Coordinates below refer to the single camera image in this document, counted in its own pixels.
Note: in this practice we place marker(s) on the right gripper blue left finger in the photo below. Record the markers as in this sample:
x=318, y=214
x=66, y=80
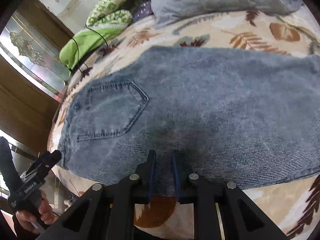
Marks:
x=150, y=170

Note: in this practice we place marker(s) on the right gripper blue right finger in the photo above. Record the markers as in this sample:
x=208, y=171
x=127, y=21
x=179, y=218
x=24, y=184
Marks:
x=178, y=173

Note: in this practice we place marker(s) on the purple patterned cloth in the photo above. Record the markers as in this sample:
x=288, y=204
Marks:
x=142, y=11

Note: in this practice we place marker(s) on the leaf pattern bed blanket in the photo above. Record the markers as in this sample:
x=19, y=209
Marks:
x=293, y=206

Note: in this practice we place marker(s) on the grey denim pants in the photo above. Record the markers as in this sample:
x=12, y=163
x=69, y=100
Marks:
x=234, y=115

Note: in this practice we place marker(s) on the person left hand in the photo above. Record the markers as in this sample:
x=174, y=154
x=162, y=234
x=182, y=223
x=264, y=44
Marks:
x=26, y=219

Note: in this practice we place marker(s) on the wooden glass door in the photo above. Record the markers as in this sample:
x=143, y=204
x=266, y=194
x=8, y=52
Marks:
x=33, y=80

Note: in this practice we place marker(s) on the green checkered quilt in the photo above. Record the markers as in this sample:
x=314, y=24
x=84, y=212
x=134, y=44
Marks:
x=107, y=20

